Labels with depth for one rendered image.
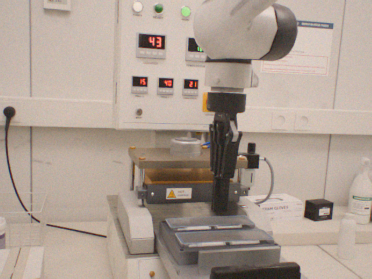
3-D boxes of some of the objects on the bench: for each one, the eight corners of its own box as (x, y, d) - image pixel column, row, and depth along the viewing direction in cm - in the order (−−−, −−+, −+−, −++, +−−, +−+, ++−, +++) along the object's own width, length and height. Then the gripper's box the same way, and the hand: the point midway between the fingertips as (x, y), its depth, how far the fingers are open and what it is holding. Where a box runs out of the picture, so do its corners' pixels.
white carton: (233, 214, 161) (235, 196, 159) (282, 210, 170) (284, 192, 169) (251, 225, 150) (253, 205, 149) (302, 220, 159) (304, 200, 158)
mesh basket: (-33, 229, 144) (-35, 193, 142) (47, 226, 150) (47, 192, 148) (-55, 256, 122) (-57, 214, 121) (40, 252, 128) (40, 211, 127)
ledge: (201, 218, 168) (201, 207, 167) (383, 215, 186) (385, 205, 186) (224, 248, 139) (225, 235, 138) (438, 240, 158) (440, 229, 157)
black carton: (303, 217, 163) (305, 199, 162) (321, 214, 167) (322, 197, 166) (314, 221, 157) (316, 204, 156) (332, 219, 161) (333, 202, 160)
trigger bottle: (344, 216, 166) (351, 154, 162) (367, 219, 164) (374, 156, 160) (348, 223, 158) (355, 158, 154) (371, 226, 156) (379, 160, 152)
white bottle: (345, 261, 134) (350, 217, 132) (333, 254, 139) (337, 213, 136) (356, 258, 137) (361, 215, 134) (343, 252, 141) (348, 211, 139)
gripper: (199, 89, 85) (192, 201, 89) (219, 92, 72) (211, 222, 76) (233, 90, 87) (225, 200, 91) (259, 93, 74) (249, 221, 78)
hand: (220, 193), depth 83 cm, fingers closed
